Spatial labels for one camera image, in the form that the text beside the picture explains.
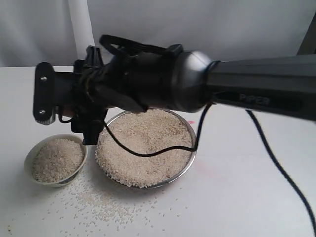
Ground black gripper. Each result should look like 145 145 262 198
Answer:
55 53 178 146

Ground brown wooden cup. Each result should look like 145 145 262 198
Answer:
62 106 75 118

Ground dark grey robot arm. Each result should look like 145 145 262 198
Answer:
33 51 316 145

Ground white ceramic bowl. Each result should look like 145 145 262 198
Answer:
24 134 88 188

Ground rice heap on plate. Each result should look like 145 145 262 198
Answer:
95 109 193 188

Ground spilled rice grains on table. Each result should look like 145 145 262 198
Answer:
47 170 188 237

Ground white backdrop curtain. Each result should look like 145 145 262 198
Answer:
0 0 316 67

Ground black cable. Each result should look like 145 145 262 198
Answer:
59 34 316 229

